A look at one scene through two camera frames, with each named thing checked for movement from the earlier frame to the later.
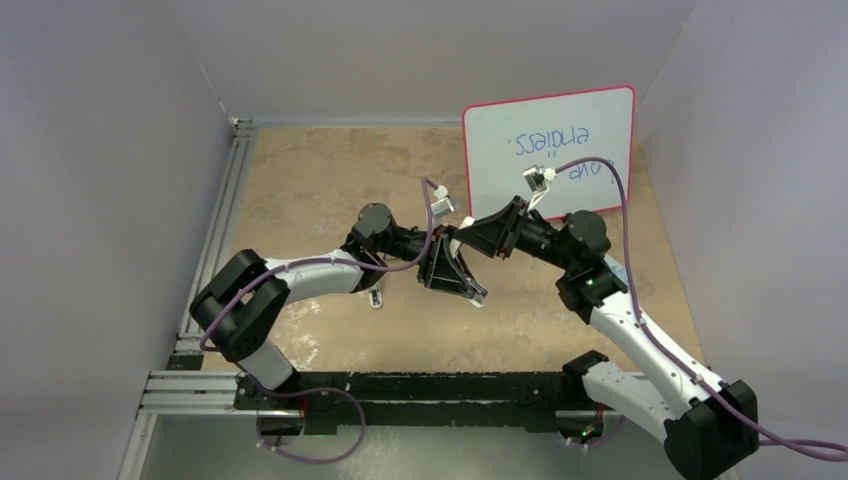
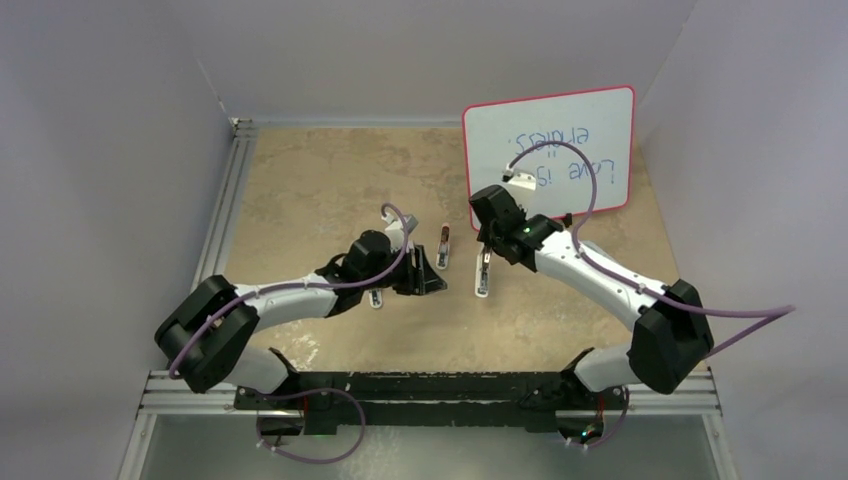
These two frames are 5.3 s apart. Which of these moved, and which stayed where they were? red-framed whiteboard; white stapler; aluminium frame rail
Moved: white stapler
Stayed: aluminium frame rail; red-framed whiteboard
